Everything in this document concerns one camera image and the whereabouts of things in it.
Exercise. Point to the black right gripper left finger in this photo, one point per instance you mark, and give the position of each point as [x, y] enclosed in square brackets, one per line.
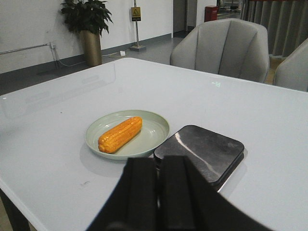
[132, 206]

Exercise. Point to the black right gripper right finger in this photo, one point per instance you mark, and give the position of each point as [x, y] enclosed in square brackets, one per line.
[189, 202]

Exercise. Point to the orange corn cob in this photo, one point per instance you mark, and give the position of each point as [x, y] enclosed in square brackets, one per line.
[119, 135]

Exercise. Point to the black electronic kitchen scale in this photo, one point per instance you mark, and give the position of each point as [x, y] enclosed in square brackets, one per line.
[216, 156]

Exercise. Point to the light green plate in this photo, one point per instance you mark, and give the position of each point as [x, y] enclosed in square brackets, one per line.
[154, 131]

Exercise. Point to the left grey upholstered chair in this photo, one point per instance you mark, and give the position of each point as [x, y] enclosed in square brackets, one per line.
[230, 47]

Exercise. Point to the grey upholstered chair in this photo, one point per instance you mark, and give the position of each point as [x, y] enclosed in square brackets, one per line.
[292, 73]
[230, 47]

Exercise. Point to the right grey upholstered chair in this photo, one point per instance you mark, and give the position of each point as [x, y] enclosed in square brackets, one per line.
[292, 73]

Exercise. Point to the red bin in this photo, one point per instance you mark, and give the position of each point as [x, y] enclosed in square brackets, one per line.
[211, 13]

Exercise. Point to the potted green plant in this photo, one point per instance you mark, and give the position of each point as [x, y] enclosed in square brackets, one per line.
[88, 18]

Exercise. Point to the yellow sign on stand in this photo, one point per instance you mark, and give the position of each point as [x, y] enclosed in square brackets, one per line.
[136, 17]

